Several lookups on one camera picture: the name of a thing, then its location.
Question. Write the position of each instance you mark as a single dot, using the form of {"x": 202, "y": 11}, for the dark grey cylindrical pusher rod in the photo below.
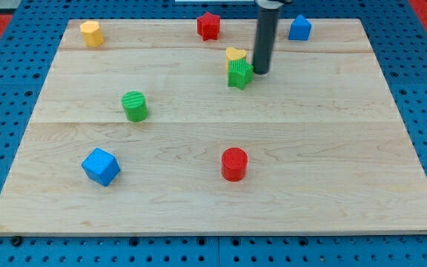
{"x": 266, "y": 27}

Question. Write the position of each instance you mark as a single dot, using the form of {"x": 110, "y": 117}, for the green star block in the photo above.
{"x": 240, "y": 73}

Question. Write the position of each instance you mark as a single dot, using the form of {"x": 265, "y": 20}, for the blue pentagon block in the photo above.
{"x": 300, "y": 29}

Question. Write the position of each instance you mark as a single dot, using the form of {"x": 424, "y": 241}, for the yellow heart block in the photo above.
{"x": 233, "y": 54}

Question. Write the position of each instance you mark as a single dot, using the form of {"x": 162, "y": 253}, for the red star block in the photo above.
{"x": 208, "y": 26}

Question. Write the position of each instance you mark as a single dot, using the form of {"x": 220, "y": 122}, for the red cylinder block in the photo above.
{"x": 234, "y": 162}

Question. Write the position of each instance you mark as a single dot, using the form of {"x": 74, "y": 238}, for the green cylinder block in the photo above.
{"x": 134, "y": 106}

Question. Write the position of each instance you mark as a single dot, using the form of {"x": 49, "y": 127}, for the wooden board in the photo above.
{"x": 328, "y": 153}

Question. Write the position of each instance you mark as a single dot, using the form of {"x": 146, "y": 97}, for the yellow hexagon block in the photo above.
{"x": 92, "y": 33}

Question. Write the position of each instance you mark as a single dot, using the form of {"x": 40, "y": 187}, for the blue cube block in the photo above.
{"x": 101, "y": 167}

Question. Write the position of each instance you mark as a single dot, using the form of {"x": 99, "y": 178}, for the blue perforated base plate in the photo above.
{"x": 27, "y": 47}

